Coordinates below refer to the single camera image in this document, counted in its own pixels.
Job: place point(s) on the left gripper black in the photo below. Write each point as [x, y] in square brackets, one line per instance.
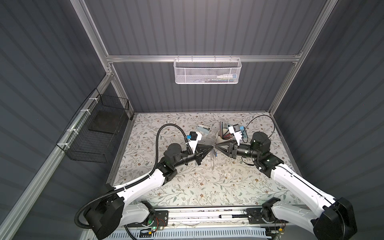
[201, 151]

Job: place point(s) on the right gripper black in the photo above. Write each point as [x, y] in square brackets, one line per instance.
[229, 151]

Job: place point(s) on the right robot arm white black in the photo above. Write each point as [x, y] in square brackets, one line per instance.
[327, 218]

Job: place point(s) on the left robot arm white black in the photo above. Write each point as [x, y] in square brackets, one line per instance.
[114, 209]

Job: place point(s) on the white pencil cup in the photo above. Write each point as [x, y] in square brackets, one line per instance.
[219, 139]

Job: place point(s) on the light blue stapler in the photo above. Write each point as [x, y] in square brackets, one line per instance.
[204, 129]

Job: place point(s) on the glue tube in basket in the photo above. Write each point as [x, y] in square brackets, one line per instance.
[225, 77]

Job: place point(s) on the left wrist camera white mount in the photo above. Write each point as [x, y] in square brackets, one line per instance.
[192, 140]

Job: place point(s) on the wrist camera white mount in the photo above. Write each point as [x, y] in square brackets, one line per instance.
[235, 130]
[192, 140]

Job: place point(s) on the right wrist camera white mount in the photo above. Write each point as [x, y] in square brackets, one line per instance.
[235, 130]

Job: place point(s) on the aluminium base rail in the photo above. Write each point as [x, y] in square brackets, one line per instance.
[207, 217]

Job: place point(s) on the white wire mesh basket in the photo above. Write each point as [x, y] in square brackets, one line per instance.
[198, 71]

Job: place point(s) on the black wire basket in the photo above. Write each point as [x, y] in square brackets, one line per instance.
[97, 135]

